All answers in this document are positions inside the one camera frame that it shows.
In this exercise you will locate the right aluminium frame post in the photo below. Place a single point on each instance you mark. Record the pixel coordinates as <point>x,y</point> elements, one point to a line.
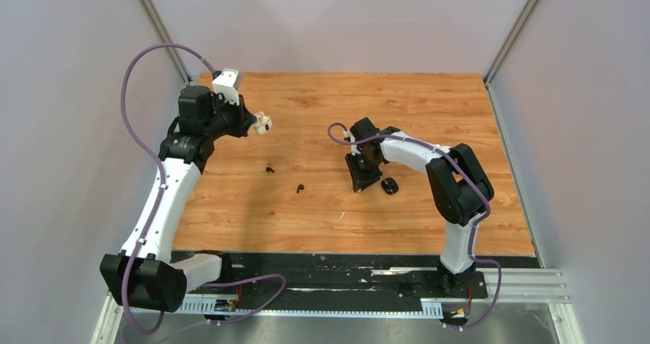
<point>511,39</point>

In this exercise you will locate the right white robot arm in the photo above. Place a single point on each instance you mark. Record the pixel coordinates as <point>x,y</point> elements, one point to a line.
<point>460,187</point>

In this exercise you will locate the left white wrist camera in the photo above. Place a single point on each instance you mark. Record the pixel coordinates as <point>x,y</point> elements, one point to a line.
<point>227,82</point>

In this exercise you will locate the aluminium frame post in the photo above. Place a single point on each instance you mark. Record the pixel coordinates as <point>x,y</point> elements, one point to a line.
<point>511,39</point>
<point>163,36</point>

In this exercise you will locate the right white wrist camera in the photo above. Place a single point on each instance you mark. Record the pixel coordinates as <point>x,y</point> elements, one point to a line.
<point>349,137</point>

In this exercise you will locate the white earbud charging case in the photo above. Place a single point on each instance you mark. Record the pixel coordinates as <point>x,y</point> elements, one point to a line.
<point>262,124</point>

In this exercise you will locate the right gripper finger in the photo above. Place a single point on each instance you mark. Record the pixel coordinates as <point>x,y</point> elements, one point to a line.
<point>362,181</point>
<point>352,163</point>

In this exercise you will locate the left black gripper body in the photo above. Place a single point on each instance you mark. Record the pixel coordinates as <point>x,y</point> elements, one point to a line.
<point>232,118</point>

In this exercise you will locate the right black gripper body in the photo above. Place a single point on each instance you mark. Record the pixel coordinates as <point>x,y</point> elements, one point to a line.
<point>366,164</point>

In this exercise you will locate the black earbud charging case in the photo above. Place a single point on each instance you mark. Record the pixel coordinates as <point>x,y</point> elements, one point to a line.
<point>389,186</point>

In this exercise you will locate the left aluminium frame post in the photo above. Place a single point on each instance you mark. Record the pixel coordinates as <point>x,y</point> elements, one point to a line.
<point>163,36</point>

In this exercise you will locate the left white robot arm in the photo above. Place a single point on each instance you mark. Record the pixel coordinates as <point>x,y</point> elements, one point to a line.
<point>142,275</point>

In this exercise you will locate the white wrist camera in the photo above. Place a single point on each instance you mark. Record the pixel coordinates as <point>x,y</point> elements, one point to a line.
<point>349,137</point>
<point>227,82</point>

